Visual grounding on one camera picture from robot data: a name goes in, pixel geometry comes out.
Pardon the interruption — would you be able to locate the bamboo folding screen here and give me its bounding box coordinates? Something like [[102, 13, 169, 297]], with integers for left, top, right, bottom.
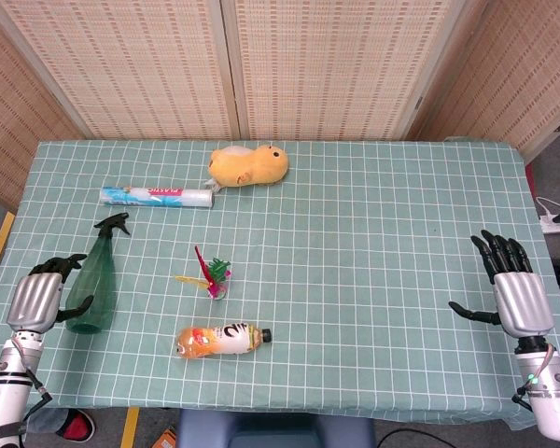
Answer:
[[0, 0, 560, 211]]

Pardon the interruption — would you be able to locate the yellow plush toy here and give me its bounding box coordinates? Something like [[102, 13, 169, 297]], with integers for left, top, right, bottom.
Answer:
[[206, 144, 290, 191]]

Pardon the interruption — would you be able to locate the green checked tablecloth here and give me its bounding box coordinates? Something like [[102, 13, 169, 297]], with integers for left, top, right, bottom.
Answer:
[[0, 138, 560, 433]]

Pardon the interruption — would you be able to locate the green spray bottle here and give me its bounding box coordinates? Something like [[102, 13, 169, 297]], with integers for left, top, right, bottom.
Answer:
[[64, 212, 132, 335]]

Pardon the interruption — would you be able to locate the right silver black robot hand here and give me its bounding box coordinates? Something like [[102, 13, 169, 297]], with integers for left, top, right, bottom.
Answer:
[[448, 229, 555, 338]]

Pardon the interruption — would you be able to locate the black floor cable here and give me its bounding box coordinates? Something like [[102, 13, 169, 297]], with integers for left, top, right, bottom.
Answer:
[[375, 427, 449, 448]]

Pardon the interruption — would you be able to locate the colourful feather shuttlecock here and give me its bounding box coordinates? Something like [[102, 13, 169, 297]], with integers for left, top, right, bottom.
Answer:
[[175, 245, 233, 301]]

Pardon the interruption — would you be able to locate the orange drink bottle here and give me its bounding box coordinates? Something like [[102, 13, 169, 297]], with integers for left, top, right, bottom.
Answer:
[[175, 321, 273, 361]]

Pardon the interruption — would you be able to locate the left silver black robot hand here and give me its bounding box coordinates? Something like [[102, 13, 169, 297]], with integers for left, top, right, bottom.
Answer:
[[5, 253, 95, 334]]

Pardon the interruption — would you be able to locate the plastic wrap roll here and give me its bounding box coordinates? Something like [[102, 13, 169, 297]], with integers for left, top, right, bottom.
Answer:
[[99, 186, 215, 210]]

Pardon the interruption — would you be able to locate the orange cardboard box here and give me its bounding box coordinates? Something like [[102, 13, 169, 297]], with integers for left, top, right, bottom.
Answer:
[[151, 425, 178, 448]]

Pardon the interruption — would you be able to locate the white power cable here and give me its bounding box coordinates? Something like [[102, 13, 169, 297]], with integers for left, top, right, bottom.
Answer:
[[535, 196, 560, 220]]

